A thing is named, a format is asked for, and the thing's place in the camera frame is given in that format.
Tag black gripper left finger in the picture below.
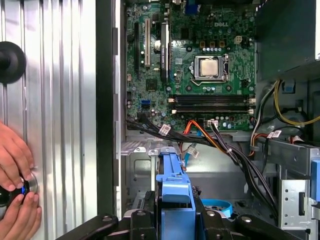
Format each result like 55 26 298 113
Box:
56 190 159 240

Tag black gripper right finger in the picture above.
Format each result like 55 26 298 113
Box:
194 186 303 240

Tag blue data wire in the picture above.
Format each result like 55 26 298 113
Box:
183 147 234 219

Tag hard disk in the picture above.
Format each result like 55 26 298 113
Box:
154 146 198 240

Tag round black tool blue ring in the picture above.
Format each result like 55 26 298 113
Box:
0 172 40 220

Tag metal disk bay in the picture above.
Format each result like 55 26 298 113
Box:
120 138 251 240

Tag person's right hand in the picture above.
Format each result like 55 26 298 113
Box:
0 192 43 240

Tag person's left hand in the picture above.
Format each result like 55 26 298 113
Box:
0 121 36 191

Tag metal drive cage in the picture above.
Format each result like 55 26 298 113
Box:
253 136 320 240

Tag blue plastic drive latch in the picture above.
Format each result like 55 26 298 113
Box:
310 159 320 202

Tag black RAM slot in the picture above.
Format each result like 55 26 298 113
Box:
171 93 256 101

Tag black PC case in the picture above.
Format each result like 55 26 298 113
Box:
96 0 320 240

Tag metal locking lever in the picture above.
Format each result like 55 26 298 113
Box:
189 78 226 87

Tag metal socket cover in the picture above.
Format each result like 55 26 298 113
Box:
194 55 230 81

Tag silver CPU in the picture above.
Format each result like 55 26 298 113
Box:
199 59 219 77

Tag CPU socket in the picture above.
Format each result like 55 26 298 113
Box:
190 53 231 85

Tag black graphics card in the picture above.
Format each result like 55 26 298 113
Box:
159 21 171 84

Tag black expansion slot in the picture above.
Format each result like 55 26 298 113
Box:
133 21 140 74

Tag white expansion slot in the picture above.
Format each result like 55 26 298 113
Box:
144 17 152 68

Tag green motherboard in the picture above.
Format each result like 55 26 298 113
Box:
124 0 258 131

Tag grey power supply unit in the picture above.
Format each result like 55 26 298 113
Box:
254 0 320 82

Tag black round knob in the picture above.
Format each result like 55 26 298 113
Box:
0 41 27 85

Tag black cable bundle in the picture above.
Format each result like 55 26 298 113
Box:
126 116 280 221

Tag orange wire bundle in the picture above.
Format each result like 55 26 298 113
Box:
183 119 227 154

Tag yellow and black wires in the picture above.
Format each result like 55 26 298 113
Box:
273 79 320 127

